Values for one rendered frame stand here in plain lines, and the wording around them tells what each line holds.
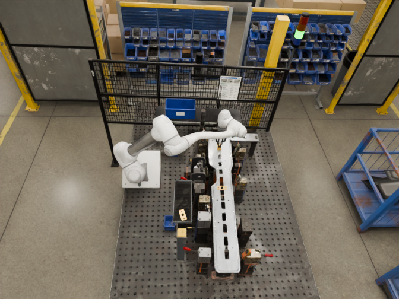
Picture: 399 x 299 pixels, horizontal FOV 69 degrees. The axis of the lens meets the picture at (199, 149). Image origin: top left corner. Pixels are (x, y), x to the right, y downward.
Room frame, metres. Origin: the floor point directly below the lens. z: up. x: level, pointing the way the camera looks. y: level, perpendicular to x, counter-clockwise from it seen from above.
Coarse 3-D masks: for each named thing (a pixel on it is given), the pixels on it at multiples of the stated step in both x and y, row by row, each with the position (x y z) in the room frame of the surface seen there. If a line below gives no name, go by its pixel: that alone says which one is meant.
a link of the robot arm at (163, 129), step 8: (160, 120) 1.57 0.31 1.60; (168, 120) 1.59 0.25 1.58; (152, 128) 1.59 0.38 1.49; (160, 128) 1.52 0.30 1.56; (168, 128) 1.53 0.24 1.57; (144, 136) 1.60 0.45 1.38; (152, 136) 1.55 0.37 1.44; (160, 136) 1.50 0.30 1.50; (168, 136) 1.49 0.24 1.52; (120, 144) 1.68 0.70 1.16; (128, 144) 1.68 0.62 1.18; (136, 144) 1.59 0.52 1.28; (144, 144) 1.56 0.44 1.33; (152, 144) 1.55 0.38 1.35; (120, 152) 1.61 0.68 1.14; (128, 152) 1.59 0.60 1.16; (136, 152) 1.58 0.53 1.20; (120, 160) 1.58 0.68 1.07; (128, 160) 1.56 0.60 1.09; (136, 160) 1.62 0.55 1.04
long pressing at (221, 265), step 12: (216, 144) 1.94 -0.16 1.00; (228, 144) 1.95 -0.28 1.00; (216, 156) 1.79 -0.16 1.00; (228, 156) 1.80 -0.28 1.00; (216, 168) 1.64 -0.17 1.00; (228, 168) 1.65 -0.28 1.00; (216, 180) 1.51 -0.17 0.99; (228, 180) 1.52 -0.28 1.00; (216, 192) 1.38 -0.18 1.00; (228, 192) 1.40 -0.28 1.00; (216, 204) 1.27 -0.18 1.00; (228, 204) 1.28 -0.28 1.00; (216, 216) 1.16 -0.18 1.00; (228, 216) 1.17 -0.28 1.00; (216, 228) 1.05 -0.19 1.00; (228, 228) 1.06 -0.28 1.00; (216, 240) 0.96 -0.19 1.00; (228, 240) 0.96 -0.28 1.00; (216, 252) 0.86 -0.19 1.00; (216, 264) 0.78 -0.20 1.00; (228, 264) 0.79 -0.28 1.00
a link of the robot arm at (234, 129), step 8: (232, 120) 1.84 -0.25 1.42; (232, 128) 1.74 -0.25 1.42; (240, 128) 1.75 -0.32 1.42; (184, 136) 1.57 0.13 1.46; (192, 136) 1.59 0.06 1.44; (200, 136) 1.62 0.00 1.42; (208, 136) 1.64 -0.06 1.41; (216, 136) 1.65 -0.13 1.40; (224, 136) 1.67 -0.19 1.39; (232, 136) 1.72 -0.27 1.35; (240, 136) 1.71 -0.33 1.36
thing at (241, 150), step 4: (240, 148) 1.87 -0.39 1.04; (244, 148) 1.88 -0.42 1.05; (236, 152) 1.84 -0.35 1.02; (240, 152) 1.83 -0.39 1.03; (244, 152) 1.84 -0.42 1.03; (236, 156) 1.83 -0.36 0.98; (240, 156) 1.84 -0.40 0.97; (244, 156) 1.84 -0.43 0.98; (236, 160) 1.84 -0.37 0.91; (240, 160) 1.84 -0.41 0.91; (232, 168) 1.87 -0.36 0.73; (232, 172) 1.83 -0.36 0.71; (240, 172) 1.85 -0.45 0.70
